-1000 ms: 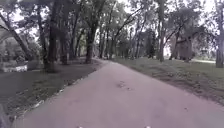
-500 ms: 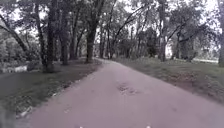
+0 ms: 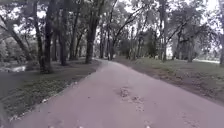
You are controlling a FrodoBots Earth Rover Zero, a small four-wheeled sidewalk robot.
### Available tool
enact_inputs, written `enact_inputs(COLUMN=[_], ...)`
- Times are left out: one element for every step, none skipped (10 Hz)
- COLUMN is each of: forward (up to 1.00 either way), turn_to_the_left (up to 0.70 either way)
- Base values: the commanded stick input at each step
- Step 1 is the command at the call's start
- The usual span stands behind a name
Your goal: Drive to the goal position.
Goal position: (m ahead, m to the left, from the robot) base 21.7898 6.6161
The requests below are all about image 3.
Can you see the grey asphalt path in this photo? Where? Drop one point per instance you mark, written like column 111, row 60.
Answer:
column 110, row 100

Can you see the wood of trees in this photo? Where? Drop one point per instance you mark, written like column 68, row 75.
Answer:
column 91, row 30

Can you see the grass verge with bare earth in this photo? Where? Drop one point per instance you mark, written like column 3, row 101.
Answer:
column 186, row 73

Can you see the leaf-strewn grass ground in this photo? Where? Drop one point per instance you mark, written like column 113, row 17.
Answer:
column 30, row 86

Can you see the water pond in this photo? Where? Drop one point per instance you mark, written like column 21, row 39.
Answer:
column 15, row 69

